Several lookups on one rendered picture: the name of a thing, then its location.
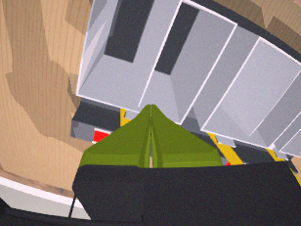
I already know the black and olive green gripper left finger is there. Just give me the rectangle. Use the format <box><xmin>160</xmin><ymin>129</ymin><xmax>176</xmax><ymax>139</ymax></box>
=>
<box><xmin>78</xmin><ymin>105</ymin><xmax>151</xmax><ymax>168</ymax></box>

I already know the grey box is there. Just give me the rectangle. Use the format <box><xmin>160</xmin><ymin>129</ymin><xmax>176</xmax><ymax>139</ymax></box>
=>
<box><xmin>76</xmin><ymin>0</ymin><xmax>237</xmax><ymax>127</ymax></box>
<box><xmin>266</xmin><ymin>114</ymin><xmax>301</xmax><ymax>161</ymax></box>
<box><xmin>193</xmin><ymin>25</ymin><xmax>301</xmax><ymax>165</ymax></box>

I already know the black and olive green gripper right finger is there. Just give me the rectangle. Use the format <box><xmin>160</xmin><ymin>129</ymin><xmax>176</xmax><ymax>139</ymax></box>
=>
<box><xmin>150</xmin><ymin>105</ymin><xmax>223</xmax><ymax>168</ymax></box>

